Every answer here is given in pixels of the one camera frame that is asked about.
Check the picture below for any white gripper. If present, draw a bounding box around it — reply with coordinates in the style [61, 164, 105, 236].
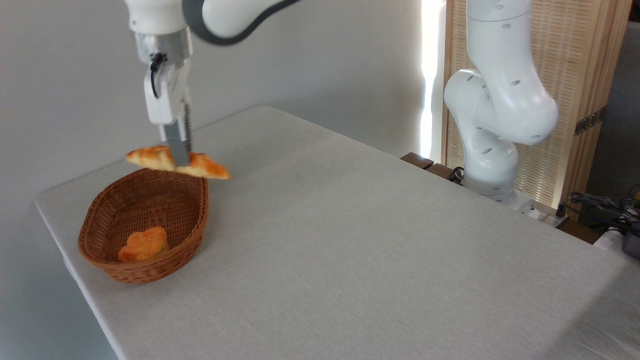
[144, 60, 195, 168]

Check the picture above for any braided golden bread loaf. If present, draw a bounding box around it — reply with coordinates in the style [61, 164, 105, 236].
[125, 145, 231, 180]

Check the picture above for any brown wicker basket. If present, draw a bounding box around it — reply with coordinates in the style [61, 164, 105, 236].
[77, 167, 210, 285]

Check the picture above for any small orange bread roll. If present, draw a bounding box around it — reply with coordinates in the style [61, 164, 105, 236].
[117, 226, 171, 264]

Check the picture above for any grey tablecloth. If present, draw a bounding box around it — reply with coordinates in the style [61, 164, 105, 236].
[34, 105, 640, 360]

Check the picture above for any dark brown wooden block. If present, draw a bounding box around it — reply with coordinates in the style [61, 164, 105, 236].
[400, 152, 435, 170]
[426, 162, 460, 182]

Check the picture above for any wooden woven folding screen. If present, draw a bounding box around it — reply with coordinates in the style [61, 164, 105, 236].
[442, 0, 633, 211]

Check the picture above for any dark metal screen hinge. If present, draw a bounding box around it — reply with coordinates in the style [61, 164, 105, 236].
[574, 106, 607, 137]

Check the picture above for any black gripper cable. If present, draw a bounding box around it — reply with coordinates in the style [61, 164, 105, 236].
[149, 52, 169, 100]

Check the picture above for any black cable bundle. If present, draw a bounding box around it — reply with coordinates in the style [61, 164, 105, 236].
[568, 191, 640, 227]

